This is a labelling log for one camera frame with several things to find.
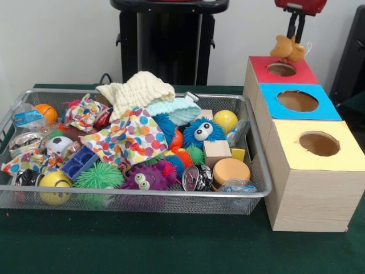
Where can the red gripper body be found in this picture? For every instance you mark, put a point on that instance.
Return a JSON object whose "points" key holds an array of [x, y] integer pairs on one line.
{"points": [[301, 5]]}

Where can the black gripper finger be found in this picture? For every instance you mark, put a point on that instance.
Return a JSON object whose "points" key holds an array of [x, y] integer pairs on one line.
{"points": [[300, 28], [291, 25]]}

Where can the tan plush animal toy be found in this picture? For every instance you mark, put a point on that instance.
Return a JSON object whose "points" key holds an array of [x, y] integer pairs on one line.
{"points": [[287, 49]]}

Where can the clear blue plastic packet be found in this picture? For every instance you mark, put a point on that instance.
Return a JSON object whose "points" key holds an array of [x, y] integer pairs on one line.
{"points": [[238, 132]]}

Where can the cream waffle cloth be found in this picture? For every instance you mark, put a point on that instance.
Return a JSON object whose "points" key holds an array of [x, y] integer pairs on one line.
{"points": [[137, 91]]}

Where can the large polka dot cloth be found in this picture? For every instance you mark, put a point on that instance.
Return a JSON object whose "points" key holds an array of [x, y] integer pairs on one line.
{"points": [[128, 140]]}

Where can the clear mesh bin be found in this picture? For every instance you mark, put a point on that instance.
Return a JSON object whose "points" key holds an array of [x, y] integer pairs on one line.
{"points": [[254, 171]]}

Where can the wooden box with three holes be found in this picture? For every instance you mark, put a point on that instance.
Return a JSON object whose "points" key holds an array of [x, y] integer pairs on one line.
{"points": [[311, 188]]}

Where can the black chair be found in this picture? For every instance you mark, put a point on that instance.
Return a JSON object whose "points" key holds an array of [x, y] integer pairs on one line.
{"points": [[351, 63]]}

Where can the blue fuzzy ball with eyes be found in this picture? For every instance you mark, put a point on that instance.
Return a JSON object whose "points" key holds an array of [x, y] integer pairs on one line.
{"points": [[203, 132]]}

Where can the yellow block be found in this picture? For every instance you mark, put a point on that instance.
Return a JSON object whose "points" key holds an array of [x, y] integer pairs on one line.
{"points": [[238, 154]]}

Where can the mint green knit cloth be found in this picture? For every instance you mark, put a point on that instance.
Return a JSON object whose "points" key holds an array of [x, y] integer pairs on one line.
{"points": [[175, 110]]}

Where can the wooden cube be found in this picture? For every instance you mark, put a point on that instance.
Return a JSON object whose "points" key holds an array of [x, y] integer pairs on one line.
{"points": [[217, 153]]}

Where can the round wooden disc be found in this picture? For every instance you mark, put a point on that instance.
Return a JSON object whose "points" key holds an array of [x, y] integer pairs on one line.
{"points": [[231, 171]]}

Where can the teal blue spiky ball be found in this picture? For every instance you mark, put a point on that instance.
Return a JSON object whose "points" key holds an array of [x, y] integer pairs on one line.
{"points": [[166, 127]]}

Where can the clear crumpled plastic packet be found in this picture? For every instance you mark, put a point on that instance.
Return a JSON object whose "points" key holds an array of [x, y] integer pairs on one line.
{"points": [[237, 185]]}

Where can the purple spiky ball with eyes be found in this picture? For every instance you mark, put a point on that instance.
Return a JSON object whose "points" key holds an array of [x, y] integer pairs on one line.
{"points": [[147, 177]]}

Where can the large green spiky ball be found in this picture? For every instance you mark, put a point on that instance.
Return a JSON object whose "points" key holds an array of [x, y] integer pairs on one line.
{"points": [[98, 174]]}

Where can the purple plastic block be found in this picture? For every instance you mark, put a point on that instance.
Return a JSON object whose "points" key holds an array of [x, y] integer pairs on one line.
{"points": [[80, 162]]}

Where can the small orange basketball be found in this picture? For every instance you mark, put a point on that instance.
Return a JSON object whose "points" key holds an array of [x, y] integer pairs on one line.
{"points": [[47, 113]]}

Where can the small black white soccer ball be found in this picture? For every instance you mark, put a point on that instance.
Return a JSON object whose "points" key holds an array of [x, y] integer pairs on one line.
{"points": [[58, 145]]}

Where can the clear plastic bottle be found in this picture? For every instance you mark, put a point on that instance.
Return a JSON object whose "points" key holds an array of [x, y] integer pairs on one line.
{"points": [[27, 117]]}

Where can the yellow smiley ball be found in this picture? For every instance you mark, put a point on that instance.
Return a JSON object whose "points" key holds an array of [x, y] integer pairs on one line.
{"points": [[55, 187]]}

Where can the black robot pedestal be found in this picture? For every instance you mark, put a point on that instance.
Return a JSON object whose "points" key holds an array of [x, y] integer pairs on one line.
{"points": [[171, 45]]}

